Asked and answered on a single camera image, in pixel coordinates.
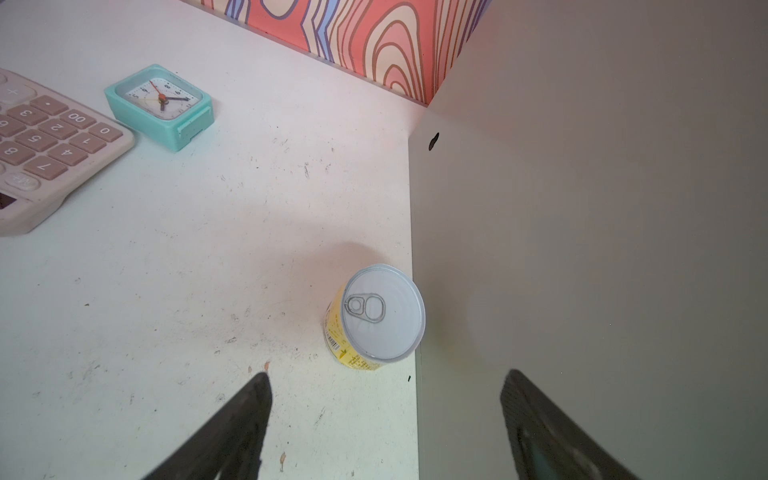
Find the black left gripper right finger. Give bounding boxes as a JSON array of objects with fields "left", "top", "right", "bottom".
[{"left": 500, "top": 369, "right": 636, "bottom": 480}]

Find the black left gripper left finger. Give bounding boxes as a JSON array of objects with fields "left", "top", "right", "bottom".
[{"left": 146, "top": 372, "right": 273, "bottom": 479}]

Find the pale tin can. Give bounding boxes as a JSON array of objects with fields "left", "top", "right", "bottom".
[{"left": 324, "top": 264, "right": 426, "bottom": 371}]

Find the grey metal cabinet box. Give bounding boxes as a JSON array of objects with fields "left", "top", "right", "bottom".
[{"left": 409, "top": 1, "right": 767, "bottom": 479}]

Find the mint green alarm clock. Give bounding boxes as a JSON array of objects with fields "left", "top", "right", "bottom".
[{"left": 104, "top": 64, "right": 214, "bottom": 152}]

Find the pink desk calculator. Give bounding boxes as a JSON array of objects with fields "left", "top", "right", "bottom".
[{"left": 0, "top": 69, "right": 135, "bottom": 237}]

